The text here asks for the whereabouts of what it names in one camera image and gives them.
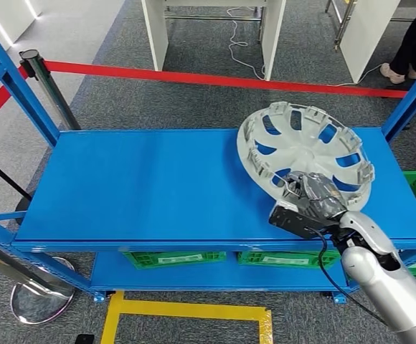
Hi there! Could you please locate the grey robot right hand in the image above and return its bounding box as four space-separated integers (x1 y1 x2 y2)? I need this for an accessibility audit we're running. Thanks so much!
282 171 349 221

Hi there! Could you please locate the grey plastic wheel hubcap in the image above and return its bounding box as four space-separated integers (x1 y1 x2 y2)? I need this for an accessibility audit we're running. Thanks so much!
236 100 376 212

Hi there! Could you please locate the blue metal shelf rack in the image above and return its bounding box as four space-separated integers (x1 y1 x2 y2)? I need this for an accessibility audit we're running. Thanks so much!
0 11 416 305

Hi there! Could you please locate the white desk panel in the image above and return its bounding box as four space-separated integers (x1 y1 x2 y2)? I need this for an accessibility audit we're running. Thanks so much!
340 0 416 84

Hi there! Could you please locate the person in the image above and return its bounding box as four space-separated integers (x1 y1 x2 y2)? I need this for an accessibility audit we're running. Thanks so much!
380 0 416 85

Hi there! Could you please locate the chrome stanchion with round base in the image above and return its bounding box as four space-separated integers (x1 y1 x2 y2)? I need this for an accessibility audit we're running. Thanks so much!
0 234 76 326

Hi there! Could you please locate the dark round stanchion base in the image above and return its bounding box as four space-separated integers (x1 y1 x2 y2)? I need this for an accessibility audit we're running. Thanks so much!
15 196 32 226

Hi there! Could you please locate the black barrier belt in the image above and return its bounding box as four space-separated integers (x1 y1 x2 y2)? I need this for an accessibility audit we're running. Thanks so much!
0 150 33 202

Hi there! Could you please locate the white plinth with light strip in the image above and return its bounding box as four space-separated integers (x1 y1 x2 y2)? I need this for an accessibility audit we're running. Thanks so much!
0 0 45 49

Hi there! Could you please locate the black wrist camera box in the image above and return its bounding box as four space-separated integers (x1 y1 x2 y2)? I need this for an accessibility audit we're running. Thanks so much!
268 201 341 240

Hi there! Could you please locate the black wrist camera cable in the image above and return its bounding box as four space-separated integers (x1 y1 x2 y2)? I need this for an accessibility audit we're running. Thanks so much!
306 226 392 330

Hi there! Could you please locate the white floor cable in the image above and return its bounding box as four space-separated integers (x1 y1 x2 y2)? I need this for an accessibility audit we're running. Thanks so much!
336 64 383 88
226 6 266 82

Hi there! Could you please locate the white desk with metal rail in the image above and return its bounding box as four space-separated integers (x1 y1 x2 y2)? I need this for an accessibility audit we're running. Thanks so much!
141 0 287 82

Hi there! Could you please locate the metal frame leg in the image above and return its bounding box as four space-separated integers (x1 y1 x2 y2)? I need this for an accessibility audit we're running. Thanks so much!
324 0 356 51

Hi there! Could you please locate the chrome stanchion post black cap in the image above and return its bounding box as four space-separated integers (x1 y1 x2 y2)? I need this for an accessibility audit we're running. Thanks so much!
18 49 82 131

